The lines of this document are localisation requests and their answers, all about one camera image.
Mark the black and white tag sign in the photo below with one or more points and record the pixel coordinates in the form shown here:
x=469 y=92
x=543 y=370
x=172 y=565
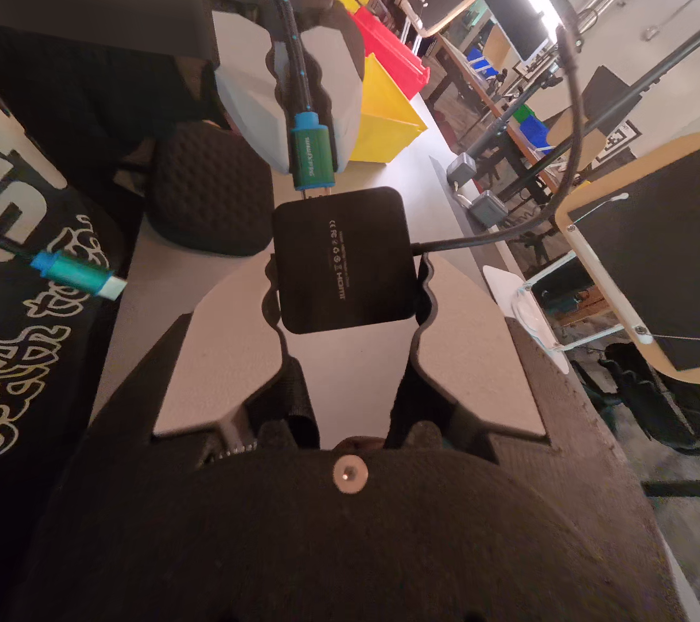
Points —
x=618 y=140

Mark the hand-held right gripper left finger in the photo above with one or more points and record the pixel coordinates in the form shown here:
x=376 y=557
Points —
x=229 y=348

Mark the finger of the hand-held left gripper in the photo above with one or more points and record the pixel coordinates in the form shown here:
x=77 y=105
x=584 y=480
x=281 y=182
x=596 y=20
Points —
x=342 y=86
x=246 y=86

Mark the blue storage bin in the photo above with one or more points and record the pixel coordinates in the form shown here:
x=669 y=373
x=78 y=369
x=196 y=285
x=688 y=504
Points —
x=535 y=134
x=482 y=61

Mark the green storage bin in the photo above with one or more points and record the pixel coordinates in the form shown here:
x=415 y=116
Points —
x=522 y=112

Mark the wooden office desk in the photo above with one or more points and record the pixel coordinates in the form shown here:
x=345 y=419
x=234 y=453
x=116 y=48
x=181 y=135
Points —
x=492 y=102

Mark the white panel stand base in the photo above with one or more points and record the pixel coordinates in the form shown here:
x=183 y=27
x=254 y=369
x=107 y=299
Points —
x=511 y=283

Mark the black stand pole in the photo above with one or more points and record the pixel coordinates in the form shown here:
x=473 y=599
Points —
x=629 y=97

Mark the black printed shirt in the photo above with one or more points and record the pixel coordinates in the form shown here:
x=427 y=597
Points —
x=33 y=370

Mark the black bag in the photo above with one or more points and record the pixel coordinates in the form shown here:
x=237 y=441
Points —
x=640 y=403

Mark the red storage bin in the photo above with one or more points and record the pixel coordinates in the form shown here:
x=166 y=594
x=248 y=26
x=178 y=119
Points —
x=394 y=58

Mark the black HDMI adapter box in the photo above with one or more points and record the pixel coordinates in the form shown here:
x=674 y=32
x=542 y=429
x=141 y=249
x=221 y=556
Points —
x=339 y=250

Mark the grey power box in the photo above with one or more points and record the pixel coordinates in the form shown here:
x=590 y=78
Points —
x=464 y=169
x=488 y=209

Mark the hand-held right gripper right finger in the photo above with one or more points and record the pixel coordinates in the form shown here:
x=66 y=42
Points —
x=476 y=359

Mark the black textured cushion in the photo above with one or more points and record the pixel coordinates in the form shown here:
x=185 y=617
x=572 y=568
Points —
x=213 y=190

